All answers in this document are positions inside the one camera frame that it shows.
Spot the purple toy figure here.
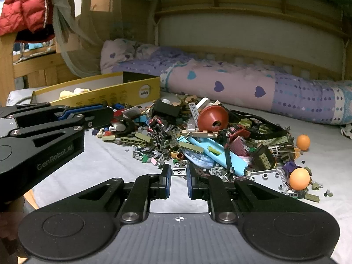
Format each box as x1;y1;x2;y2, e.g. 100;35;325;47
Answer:
283;161;300;176

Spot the grey studded brick plate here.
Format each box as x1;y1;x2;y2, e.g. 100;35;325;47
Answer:
249;168;288;196

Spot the black-and-white spotted plush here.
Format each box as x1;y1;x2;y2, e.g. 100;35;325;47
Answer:
340;124;352;141

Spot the olive brick block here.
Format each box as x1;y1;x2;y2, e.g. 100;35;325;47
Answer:
251;144;276;169

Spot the purple heart-print rolled quilt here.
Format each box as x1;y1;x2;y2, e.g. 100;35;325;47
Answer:
113;47;352;125

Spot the purple heart-print pillow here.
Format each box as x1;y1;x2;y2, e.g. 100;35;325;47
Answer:
100;38;163;75

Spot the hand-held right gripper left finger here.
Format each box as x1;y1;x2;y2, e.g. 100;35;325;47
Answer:
44;163;172;224

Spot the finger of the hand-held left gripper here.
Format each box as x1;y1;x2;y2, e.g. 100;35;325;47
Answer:
15;114;93;187
14;102;114;129

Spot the pile of small toy bricks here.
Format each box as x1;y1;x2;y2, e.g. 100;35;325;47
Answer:
91;93;333;202

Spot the black plastic block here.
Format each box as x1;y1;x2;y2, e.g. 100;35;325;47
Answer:
151;99;180;117

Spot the red down jacket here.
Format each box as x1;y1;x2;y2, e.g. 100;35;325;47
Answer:
0;0;54;37

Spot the yellow cardboard box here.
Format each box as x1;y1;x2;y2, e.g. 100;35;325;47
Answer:
30;71;161;110

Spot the wooden bunk bed frame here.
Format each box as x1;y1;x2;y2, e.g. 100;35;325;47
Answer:
0;0;352;110

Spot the light blue plastic toy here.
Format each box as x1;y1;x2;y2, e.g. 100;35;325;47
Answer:
177;136;248;176

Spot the red plastic funnel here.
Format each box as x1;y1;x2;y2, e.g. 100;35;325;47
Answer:
197;105;229;132

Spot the cream soft toy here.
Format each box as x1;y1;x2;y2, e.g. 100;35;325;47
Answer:
59;88;91;99

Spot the orange ball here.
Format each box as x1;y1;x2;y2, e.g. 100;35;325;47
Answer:
296;134;311;151
289;168;311;190

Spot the grey mosquito net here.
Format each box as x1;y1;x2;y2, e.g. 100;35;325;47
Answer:
49;0;113;78

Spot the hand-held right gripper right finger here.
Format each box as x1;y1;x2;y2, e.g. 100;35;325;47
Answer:
187;163;311;224

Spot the black plastic frame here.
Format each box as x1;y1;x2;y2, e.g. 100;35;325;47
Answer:
228;110;290;141

